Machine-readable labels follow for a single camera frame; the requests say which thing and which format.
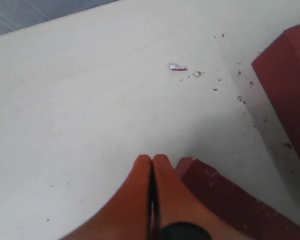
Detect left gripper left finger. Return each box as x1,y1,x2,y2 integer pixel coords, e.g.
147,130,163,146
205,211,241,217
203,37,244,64
62,155,152,240

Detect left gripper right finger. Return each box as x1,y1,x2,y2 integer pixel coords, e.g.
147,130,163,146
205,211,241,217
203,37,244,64
152,154,251,240

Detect front large red brick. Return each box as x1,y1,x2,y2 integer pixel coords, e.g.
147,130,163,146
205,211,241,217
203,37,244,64
251,24,300,159

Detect small white debris chip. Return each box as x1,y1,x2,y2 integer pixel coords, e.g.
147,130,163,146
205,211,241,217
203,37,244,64
169,63,188,71

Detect white backdrop cloth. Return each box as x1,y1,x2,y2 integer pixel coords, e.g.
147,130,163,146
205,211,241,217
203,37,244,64
0,0,113,35

